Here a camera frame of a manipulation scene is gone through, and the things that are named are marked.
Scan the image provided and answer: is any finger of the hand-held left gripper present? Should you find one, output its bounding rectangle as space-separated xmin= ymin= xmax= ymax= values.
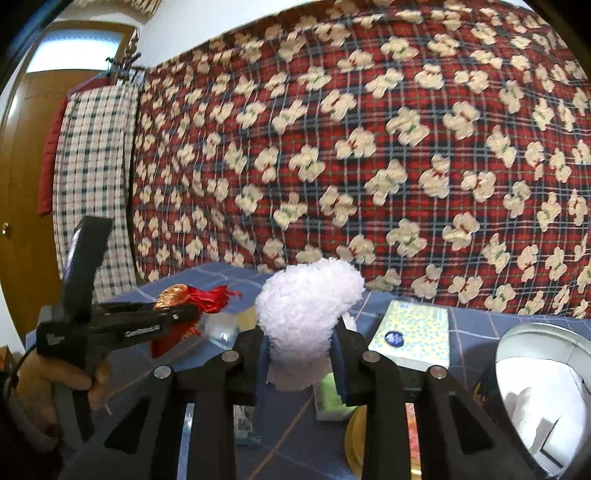
xmin=92 ymin=302 xmax=202 ymax=348
xmin=98 ymin=301 xmax=158 ymax=316

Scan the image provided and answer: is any wooden door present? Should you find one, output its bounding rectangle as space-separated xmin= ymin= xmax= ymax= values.
xmin=0 ymin=68 xmax=100 ymax=344

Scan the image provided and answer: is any white paper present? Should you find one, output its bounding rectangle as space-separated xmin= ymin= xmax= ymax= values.
xmin=502 ymin=359 xmax=580 ymax=463

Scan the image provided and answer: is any green tissue packet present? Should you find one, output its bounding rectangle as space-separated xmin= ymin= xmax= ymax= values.
xmin=313 ymin=371 xmax=357 ymax=422

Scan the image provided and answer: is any yellow patterned tissue box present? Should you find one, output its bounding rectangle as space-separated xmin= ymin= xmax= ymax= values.
xmin=367 ymin=299 xmax=451 ymax=373

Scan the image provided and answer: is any person's left hand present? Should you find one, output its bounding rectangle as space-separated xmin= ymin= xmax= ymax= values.
xmin=17 ymin=353 xmax=112 ymax=437

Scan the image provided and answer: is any clear plastic piece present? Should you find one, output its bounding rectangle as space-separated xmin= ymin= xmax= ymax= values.
xmin=202 ymin=313 xmax=240 ymax=346

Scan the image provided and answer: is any round black metal tin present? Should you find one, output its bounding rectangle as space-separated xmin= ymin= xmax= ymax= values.
xmin=475 ymin=322 xmax=591 ymax=479

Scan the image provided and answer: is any red plaid printed blanket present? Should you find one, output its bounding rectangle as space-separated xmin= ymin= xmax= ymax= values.
xmin=130 ymin=0 xmax=591 ymax=320

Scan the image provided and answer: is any person's left forearm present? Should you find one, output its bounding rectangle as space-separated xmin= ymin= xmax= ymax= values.
xmin=0 ymin=369 xmax=63 ymax=480

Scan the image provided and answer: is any round golden brown toy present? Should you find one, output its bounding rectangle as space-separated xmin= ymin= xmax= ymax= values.
xmin=344 ymin=401 xmax=422 ymax=480

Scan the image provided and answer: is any white checked hanging cloth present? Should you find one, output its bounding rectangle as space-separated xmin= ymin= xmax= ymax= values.
xmin=52 ymin=82 xmax=140 ymax=298

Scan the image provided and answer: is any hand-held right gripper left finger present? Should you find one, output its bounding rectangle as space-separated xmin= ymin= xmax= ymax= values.
xmin=60 ymin=325 xmax=278 ymax=480

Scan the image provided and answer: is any blue checked tablecloth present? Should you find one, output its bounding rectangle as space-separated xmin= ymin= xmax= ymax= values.
xmin=22 ymin=262 xmax=591 ymax=480

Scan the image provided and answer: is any coat rack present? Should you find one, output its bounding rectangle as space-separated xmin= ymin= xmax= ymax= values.
xmin=102 ymin=50 xmax=143 ymax=88

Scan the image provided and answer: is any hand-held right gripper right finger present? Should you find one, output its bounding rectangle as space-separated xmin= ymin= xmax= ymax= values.
xmin=329 ymin=318 xmax=536 ymax=480

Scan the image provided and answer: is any white fluffy cloth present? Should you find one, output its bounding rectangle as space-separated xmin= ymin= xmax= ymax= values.
xmin=255 ymin=258 xmax=365 ymax=392

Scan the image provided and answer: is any small clear packet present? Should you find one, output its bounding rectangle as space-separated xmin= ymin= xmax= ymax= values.
xmin=233 ymin=405 xmax=260 ymax=448

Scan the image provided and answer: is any red gold tassel ornament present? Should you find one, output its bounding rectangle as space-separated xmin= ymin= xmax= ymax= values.
xmin=151 ymin=283 xmax=243 ymax=360

